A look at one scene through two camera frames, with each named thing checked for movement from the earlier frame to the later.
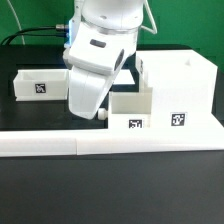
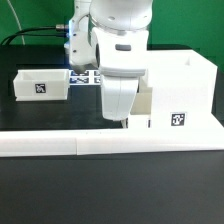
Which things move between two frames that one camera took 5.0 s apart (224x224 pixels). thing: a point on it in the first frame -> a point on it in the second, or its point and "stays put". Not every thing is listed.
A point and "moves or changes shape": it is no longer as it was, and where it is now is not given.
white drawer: (41, 85) stays put
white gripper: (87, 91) -> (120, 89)
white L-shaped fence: (81, 142) stays put
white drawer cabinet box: (183, 88) stays put
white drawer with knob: (128, 109) moves or changes shape
